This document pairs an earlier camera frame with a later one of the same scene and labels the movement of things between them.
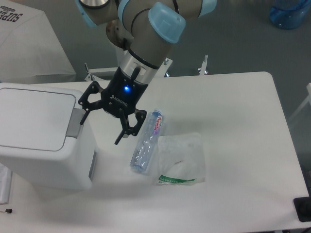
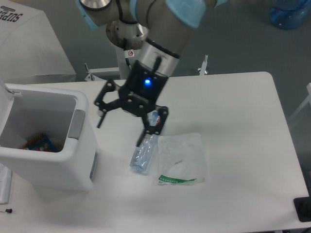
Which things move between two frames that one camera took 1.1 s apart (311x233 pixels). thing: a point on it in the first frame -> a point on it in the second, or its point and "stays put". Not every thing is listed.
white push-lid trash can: [42, 139] stays put
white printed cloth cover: [28, 46] stays put
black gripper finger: [94, 88] -> [103, 107]
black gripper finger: [141, 115] -> [163, 111]
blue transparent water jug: [288, 14] stays put
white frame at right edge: [307, 100] stays put
